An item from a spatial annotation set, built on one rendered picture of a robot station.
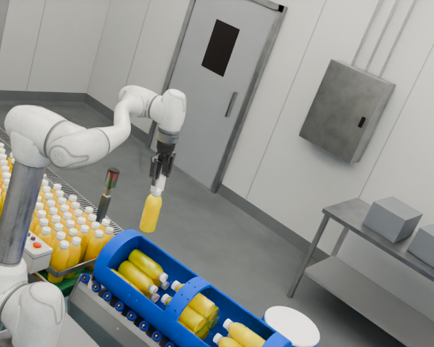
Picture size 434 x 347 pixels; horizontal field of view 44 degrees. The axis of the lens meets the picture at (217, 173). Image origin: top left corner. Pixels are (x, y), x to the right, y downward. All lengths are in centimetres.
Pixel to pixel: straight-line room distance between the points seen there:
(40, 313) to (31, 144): 55
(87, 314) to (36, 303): 72
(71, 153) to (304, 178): 421
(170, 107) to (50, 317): 87
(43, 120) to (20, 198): 28
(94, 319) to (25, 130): 110
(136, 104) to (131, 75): 507
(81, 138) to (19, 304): 61
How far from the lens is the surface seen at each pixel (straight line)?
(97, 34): 764
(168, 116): 212
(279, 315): 270
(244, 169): 605
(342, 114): 519
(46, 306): 190
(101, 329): 256
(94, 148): 170
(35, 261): 245
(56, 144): 166
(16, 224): 190
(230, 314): 243
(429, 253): 448
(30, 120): 176
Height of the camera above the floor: 246
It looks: 21 degrees down
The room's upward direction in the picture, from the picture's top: 20 degrees clockwise
